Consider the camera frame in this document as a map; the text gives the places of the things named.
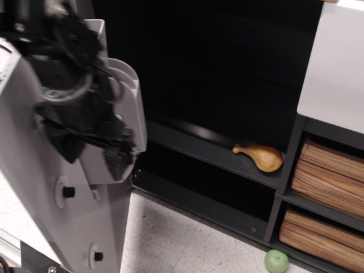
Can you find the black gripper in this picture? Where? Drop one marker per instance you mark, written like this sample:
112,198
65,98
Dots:
76,117

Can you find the grey toy fridge door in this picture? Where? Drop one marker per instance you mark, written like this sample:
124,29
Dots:
80,209

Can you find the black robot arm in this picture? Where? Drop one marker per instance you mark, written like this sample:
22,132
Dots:
56,41

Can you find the dark grey fridge cabinet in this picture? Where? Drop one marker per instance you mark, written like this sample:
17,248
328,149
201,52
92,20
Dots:
217,73

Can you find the grey door shelf bin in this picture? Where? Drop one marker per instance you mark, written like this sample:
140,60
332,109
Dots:
130,108

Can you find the toy chicken drumstick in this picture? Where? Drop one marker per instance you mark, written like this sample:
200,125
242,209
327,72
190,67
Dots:
266,158

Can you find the green toy apple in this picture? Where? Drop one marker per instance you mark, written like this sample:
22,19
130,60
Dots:
276,261

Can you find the upper wooden striped basket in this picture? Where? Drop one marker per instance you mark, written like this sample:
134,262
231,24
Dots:
330,177

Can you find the wooden striped basket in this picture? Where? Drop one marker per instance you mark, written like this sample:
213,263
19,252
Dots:
330,177
323,240

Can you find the white sink front panel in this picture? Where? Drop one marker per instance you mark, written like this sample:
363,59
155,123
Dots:
332,91

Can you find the lower wooden striped basket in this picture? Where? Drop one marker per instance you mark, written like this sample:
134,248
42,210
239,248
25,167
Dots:
323,240

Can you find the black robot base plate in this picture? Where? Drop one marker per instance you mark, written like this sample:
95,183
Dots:
24,258

